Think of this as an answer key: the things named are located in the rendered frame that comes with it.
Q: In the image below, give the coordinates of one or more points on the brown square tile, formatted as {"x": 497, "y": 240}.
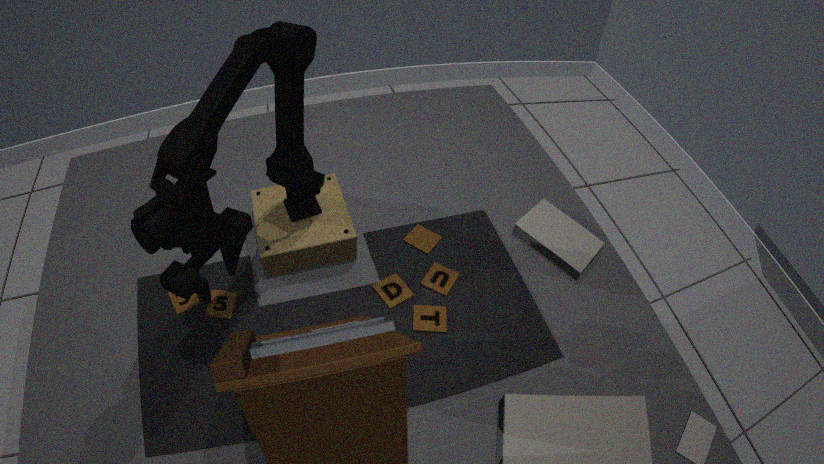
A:
{"x": 392, "y": 290}
{"x": 429, "y": 318}
{"x": 422, "y": 239}
{"x": 440, "y": 279}
{"x": 181, "y": 305}

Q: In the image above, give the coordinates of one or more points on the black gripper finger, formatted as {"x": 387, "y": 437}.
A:
{"x": 230, "y": 252}
{"x": 204, "y": 290}

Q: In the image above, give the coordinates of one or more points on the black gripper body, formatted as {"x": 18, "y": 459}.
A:
{"x": 204, "y": 239}

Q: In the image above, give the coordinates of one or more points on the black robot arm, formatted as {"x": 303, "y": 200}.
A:
{"x": 188, "y": 150}

